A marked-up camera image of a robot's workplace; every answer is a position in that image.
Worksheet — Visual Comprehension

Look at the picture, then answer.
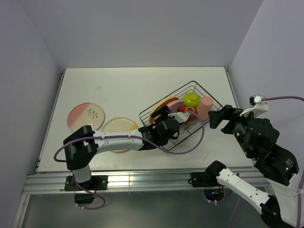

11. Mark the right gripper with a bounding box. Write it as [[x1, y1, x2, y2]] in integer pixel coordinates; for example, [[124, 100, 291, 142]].
[[207, 103, 258, 156]]

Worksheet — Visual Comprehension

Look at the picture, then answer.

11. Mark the yellow plastic plate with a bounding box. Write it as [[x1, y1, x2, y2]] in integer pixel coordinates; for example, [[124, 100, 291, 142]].
[[149, 96, 178, 124]]

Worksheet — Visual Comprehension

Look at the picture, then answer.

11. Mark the salmon pink cup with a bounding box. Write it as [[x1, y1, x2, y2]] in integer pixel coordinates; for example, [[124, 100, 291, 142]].
[[196, 96, 213, 121]]

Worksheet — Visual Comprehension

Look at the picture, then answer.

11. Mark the orange black mug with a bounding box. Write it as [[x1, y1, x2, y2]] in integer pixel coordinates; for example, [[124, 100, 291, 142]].
[[185, 106, 197, 125]]

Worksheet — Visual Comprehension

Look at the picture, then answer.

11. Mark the lime green bowl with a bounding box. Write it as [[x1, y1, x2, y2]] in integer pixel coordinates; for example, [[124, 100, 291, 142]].
[[182, 92, 200, 109]]

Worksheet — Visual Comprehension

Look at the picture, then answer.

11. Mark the cream yellow floral plate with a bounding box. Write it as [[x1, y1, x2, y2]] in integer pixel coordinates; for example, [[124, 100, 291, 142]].
[[100, 116, 139, 153]]

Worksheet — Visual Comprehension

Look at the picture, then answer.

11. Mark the cream pink floral plate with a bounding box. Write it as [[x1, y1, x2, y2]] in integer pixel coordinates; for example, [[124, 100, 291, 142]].
[[67, 103, 105, 132]]

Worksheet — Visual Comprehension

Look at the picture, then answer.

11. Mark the pink plastic plate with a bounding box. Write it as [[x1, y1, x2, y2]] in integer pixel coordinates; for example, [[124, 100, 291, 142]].
[[166, 99, 184, 113]]

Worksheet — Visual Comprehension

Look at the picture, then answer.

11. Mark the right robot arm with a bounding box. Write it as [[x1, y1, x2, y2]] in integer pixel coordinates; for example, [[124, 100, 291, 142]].
[[188, 105, 304, 228]]

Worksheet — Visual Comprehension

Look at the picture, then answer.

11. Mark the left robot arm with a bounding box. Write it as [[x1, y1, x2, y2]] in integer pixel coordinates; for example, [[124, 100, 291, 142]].
[[63, 106, 188, 190]]

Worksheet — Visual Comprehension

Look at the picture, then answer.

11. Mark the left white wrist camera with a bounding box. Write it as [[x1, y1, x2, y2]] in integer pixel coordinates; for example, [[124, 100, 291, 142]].
[[168, 106, 190, 124]]

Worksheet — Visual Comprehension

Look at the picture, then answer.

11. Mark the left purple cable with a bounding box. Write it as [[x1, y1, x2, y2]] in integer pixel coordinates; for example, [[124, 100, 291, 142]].
[[53, 108, 205, 164]]

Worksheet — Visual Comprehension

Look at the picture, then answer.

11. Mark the purple cable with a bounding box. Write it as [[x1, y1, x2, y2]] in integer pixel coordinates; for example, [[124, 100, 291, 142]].
[[261, 95, 304, 102], [53, 108, 205, 164]]

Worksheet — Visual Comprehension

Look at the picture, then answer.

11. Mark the dark wire dish rack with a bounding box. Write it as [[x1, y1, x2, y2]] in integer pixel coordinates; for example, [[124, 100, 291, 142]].
[[139, 81, 223, 154]]

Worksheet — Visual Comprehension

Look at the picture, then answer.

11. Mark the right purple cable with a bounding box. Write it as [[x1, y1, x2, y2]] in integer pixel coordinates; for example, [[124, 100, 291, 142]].
[[261, 95, 304, 102]]

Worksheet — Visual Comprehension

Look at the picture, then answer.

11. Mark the aluminium mounting rail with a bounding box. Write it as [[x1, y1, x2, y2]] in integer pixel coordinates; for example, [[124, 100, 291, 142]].
[[22, 167, 273, 194]]

